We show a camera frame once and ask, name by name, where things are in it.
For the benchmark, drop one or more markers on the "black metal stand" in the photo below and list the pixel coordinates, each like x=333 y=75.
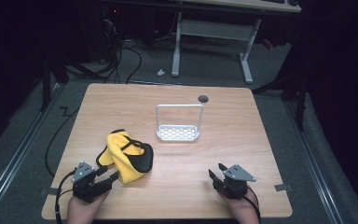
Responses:
x=45 y=87
x=300 y=102

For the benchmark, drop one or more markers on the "grey tape strip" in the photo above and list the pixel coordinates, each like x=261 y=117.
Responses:
x=282 y=187
x=51 y=191

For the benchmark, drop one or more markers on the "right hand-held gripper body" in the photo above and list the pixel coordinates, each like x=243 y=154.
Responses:
x=234 y=186

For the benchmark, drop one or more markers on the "white metal desk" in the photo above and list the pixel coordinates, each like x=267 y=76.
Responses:
x=214 y=29

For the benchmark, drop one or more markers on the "black round table grommet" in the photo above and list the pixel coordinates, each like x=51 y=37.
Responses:
x=203 y=99

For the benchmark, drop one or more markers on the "yellow and black cloth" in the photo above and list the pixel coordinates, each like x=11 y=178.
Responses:
x=121 y=155

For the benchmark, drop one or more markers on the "black keyboard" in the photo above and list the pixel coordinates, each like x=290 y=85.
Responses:
x=273 y=1

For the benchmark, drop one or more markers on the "small red object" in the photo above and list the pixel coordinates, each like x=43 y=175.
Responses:
x=268 y=44

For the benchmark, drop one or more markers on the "person's left hand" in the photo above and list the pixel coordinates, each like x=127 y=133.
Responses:
x=82 y=211

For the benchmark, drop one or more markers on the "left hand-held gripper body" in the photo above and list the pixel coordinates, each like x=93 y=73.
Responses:
x=85 y=186

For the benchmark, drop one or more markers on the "crumpled white paper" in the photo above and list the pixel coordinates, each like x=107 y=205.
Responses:
x=161 y=72

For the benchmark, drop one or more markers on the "black computer mouse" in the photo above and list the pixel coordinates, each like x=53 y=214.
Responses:
x=292 y=2

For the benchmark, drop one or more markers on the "person's right hand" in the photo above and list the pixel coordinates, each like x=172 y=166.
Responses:
x=244 y=211

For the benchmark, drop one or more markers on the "grey metal floor rail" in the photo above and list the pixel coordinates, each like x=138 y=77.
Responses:
x=15 y=161
x=313 y=161

